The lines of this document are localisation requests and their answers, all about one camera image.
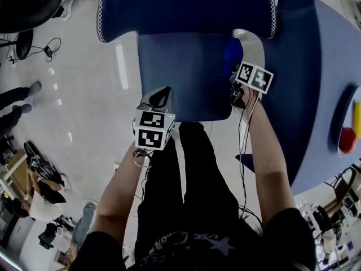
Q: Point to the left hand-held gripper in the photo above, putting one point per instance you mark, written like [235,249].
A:
[149,134]

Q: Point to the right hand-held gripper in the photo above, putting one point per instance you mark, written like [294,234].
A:
[253,78]

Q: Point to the blue wiping cloth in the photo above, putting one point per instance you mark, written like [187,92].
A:
[232,51]

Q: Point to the blue upholstered chair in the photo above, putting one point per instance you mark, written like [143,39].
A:
[183,66]

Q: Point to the person's right forearm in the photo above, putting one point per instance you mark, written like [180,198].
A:
[268,165]

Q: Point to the person's left forearm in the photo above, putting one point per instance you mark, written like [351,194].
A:
[118,193]

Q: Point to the table with blue tablecloth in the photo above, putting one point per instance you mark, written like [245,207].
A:
[304,66]

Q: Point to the person's black trousers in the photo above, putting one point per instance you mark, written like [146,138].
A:
[197,179]

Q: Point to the light blue plate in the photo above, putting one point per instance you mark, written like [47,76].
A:
[347,114]

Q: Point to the red apple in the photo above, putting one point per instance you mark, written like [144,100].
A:
[348,140]

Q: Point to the black standing fan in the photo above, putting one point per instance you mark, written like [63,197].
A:
[24,44]

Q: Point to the person's black star-print shirt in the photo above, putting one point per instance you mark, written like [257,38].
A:
[197,250]

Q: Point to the large cardboard box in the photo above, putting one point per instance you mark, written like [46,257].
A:
[18,168]

